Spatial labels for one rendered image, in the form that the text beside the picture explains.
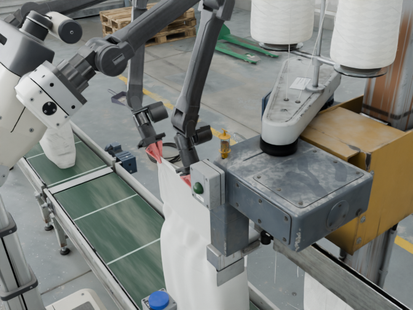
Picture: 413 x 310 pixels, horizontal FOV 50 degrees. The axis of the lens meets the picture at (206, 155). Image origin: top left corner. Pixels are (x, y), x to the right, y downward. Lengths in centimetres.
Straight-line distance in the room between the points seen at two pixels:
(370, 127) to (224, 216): 45
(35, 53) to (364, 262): 117
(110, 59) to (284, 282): 178
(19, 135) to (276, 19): 75
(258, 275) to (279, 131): 169
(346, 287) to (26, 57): 97
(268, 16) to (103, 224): 159
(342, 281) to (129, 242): 138
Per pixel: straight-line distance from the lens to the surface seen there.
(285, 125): 100
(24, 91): 113
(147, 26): 121
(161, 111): 166
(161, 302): 135
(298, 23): 117
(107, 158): 296
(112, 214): 249
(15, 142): 134
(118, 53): 116
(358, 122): 124
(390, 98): 126
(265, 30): 117
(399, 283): 273
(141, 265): 216
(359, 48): 101
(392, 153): 118
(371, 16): 100
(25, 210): 338
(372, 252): 154
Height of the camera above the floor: 186
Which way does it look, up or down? 30 degrees down
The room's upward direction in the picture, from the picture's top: 2 degrees counter-clockwise
